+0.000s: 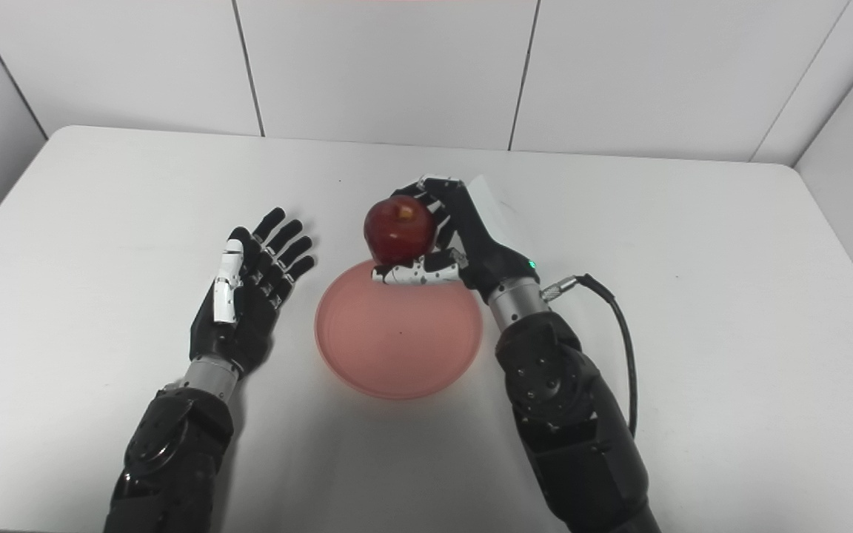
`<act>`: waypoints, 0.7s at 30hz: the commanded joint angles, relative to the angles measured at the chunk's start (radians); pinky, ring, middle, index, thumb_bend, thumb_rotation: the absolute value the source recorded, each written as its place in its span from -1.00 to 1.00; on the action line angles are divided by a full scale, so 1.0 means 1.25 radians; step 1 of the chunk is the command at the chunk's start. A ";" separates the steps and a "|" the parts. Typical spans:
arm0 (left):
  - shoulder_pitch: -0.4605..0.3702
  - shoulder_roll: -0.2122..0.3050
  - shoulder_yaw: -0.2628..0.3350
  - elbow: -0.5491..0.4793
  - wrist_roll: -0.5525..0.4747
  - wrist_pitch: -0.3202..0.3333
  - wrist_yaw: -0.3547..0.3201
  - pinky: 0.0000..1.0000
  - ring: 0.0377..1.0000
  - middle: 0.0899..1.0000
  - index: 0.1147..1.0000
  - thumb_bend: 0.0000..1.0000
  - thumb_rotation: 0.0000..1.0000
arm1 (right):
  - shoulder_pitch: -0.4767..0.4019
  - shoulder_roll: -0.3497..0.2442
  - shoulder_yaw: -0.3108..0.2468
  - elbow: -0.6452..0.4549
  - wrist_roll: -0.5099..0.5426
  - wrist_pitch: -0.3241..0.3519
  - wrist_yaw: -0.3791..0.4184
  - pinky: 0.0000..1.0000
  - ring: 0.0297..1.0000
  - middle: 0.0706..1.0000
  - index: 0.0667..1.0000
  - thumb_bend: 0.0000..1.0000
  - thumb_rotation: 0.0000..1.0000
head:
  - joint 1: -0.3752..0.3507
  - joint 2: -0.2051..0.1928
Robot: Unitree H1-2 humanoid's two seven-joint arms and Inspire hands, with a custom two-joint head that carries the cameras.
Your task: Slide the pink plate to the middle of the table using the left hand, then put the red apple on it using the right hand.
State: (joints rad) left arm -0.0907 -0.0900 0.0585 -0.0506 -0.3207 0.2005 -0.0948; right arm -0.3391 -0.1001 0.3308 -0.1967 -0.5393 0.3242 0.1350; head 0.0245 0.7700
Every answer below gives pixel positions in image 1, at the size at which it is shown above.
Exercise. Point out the red apple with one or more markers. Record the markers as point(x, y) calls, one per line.
point(399, 229)

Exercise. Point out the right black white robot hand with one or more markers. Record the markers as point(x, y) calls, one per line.
point(471, 237)

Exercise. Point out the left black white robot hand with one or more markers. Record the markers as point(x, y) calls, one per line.
point(249, 303)

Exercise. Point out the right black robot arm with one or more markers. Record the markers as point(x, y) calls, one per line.
point(567, 414)

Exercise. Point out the pink round plate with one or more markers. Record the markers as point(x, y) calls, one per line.
point(398, 333)

